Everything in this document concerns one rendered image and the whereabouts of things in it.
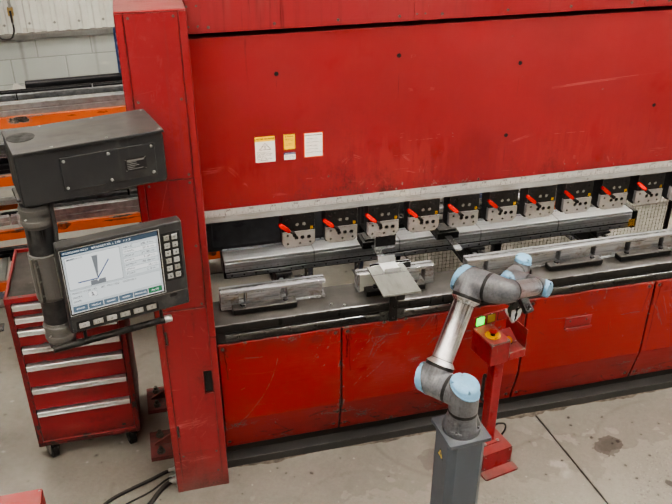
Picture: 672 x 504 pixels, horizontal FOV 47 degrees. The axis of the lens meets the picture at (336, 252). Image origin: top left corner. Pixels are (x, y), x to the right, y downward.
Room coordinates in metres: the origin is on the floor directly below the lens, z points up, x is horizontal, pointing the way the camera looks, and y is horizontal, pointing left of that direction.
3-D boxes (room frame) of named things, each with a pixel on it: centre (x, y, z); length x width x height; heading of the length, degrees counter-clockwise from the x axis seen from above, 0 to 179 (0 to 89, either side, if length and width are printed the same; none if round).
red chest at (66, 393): (3.23, 1.31, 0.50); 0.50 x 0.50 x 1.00; 14
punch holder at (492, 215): (3.41, -0.79, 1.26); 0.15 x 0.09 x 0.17; 104
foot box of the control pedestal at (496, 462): (2.98, -0.78, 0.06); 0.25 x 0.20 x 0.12; 26
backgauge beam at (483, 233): (3.66, -0.54, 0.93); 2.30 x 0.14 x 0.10; 104
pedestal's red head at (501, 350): (3.01, -0.77, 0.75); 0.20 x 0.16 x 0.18; 116
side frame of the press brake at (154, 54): (3.19, 0.75, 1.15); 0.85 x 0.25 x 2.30; 14
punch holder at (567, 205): (3.51, -1.18, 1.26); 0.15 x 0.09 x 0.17; 104
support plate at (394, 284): (3.12, -0.27, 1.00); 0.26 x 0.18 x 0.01; 14
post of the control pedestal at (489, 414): (3.01, -0.77, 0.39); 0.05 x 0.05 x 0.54; 26
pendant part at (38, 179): (2.54, 0.88, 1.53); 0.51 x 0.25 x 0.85; 118
